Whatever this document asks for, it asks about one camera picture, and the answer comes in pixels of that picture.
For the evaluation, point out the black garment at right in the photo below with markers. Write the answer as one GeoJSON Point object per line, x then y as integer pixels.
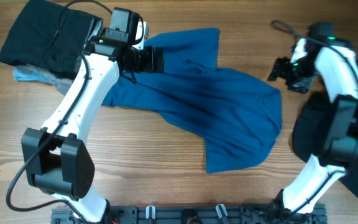
{"type": "Point", "coordinates": [327, 131]}

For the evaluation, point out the light blue folded garment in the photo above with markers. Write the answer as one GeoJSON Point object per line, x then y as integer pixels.
{"type": "Point", "coordinates": [30, 77]}

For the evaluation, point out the grey folded garment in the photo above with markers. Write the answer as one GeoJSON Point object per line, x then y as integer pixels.
{"type": "Point", "coordinates": [62, 84]}

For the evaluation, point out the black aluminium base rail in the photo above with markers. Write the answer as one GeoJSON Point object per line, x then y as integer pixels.
{"type": "Point", "coordinates": [219, 214]}

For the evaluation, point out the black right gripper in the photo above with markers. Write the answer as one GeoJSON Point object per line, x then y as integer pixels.
{"type": "Point", "coordinates": [280, 70]}

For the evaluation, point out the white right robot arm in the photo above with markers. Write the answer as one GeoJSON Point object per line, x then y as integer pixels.
{"type": "Point", "coordinates": [335, 63]}

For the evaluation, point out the black folded garment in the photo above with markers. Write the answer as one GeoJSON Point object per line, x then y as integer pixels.
{"type": "Point", "coordinates": [46, 36]}

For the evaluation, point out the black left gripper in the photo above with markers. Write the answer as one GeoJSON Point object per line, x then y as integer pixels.
{"type": "Point", "coordinates": [149, 65]}

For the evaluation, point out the blue t-shirt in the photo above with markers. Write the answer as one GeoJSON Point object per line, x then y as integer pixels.
{"type": "Point", "coordinates": [238, 116]}

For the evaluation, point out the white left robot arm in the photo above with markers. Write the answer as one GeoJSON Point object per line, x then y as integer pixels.
{"type": "Point", "coordinates": [57, 161]}

